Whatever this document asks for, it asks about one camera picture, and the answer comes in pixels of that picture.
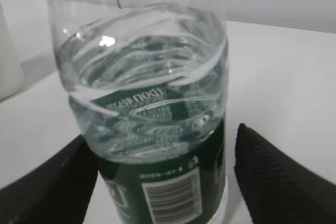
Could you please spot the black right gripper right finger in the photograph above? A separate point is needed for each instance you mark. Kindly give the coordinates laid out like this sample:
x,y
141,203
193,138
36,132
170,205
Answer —
x,y
277,189

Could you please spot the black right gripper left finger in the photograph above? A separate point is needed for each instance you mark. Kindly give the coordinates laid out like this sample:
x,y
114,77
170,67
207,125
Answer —
x,y
58,191

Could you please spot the white paper cup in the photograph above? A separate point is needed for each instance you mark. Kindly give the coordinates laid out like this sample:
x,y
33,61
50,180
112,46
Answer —
x,y
12,75

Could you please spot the clear green-label water bottle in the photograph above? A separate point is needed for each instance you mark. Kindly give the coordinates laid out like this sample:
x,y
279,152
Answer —
x,y
147,82

